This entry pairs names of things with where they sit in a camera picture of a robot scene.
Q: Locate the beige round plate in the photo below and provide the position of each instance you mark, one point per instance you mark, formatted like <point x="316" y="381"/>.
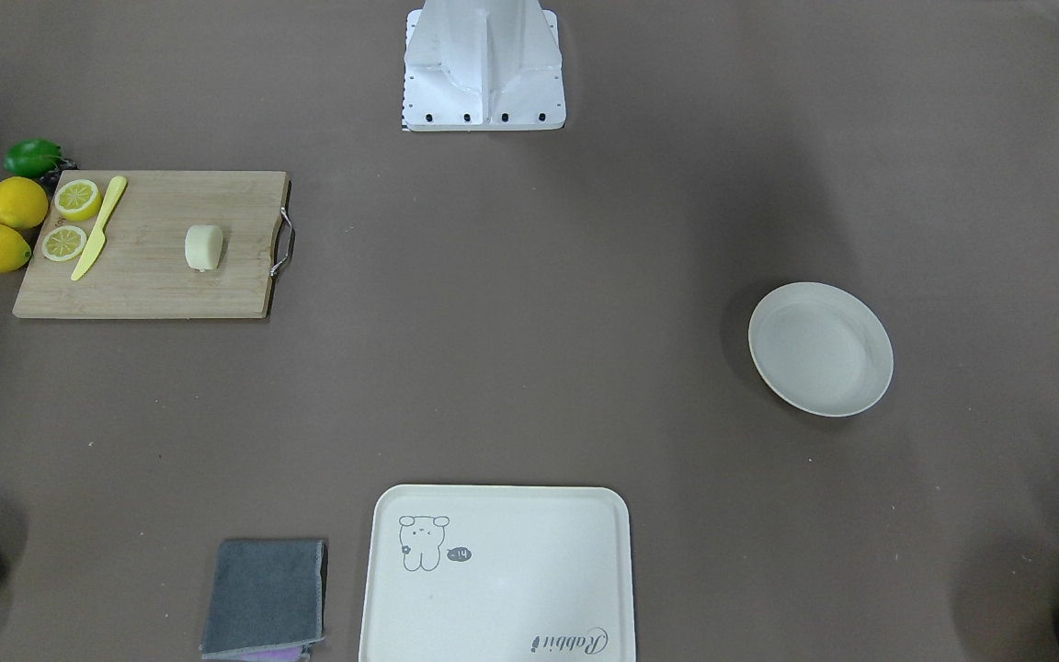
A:
<point x="820" y="349"/>

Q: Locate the white rabbit tray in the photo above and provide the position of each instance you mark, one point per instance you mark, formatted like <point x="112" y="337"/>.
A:
<point x="499" y="573"/>

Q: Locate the grey folded cloth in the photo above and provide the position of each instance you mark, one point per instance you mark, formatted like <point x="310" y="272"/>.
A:
<point x="267" y="600"/>

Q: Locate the wooden cutting board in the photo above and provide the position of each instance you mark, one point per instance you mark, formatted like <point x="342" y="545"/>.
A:
<point x="142" y="272"/>

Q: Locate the yellow plastic knife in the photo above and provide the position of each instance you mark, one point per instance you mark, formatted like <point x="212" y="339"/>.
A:
<point x="96" y="239"/>

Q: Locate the lower lemon half slice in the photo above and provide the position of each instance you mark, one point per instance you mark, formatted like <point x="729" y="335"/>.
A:
<point x="78" y="200"/>

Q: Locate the lemon half slice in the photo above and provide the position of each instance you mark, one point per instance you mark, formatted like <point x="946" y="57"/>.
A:
<point x="64" y="243"/>
<point x="78" y="200"/>

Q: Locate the upper lemon half slice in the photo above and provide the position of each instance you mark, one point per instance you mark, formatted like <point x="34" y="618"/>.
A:
<point x="64" y="243"/>

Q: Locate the dark grapes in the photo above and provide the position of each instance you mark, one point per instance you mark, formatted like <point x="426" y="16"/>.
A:
<point x="51" y="179"/>

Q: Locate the lower whole lemon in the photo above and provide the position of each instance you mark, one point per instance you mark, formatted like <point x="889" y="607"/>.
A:
<point x="23" y="203"/>

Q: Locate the green lime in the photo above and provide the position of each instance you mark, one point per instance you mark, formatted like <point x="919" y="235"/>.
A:
<point x="33" y="158"/>

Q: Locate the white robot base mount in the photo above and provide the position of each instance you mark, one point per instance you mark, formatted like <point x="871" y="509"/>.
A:
<point x="482" y="66"/>

